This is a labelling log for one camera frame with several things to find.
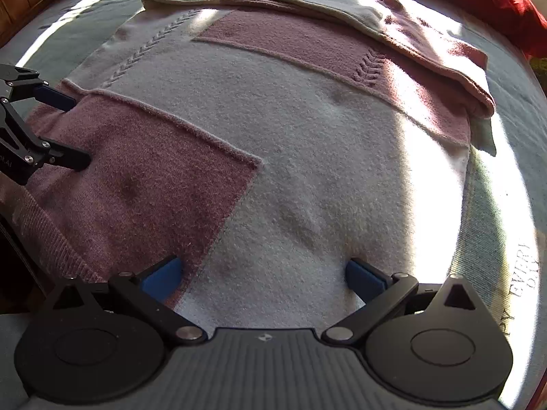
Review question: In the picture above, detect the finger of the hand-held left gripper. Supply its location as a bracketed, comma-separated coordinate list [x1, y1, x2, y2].
[0, 100, 91, 172]
[0, 64, 78, 112]

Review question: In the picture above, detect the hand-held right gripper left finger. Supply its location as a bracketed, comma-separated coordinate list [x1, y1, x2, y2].
[50, 255, 210, 346]

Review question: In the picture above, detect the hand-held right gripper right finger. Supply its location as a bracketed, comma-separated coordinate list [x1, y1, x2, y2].
[321, 258, 488, 346]

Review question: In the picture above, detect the pink and white knit sweater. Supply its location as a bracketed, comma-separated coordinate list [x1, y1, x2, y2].
[0, 0, 496, 329]

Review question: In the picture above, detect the red pillow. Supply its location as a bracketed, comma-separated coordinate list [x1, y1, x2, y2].
[372, 0, 547, 58]

